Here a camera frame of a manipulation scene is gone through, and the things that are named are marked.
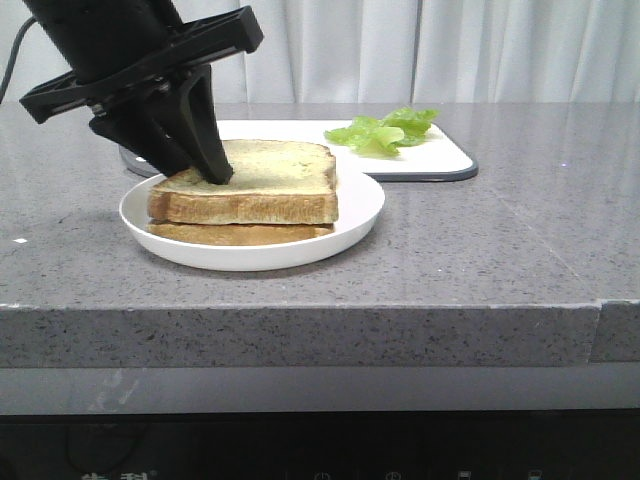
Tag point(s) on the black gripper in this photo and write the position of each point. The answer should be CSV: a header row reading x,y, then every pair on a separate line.
x,y
111,48

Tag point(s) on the toasted bread slice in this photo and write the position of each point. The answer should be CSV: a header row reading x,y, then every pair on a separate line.
x,y
274,182
238,234

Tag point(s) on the green lettuce leaf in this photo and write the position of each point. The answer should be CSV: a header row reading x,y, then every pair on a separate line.
x,y
383,138

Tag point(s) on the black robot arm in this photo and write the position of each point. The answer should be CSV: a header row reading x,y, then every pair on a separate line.
x,y
146,75

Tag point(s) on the white curtain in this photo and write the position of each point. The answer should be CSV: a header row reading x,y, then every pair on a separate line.
x,y
437,52

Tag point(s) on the white round plate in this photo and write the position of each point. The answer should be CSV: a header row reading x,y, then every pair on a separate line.
x,y
360,201

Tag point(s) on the white cutting board grey rim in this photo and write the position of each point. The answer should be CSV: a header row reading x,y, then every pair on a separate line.
x,y
437,159

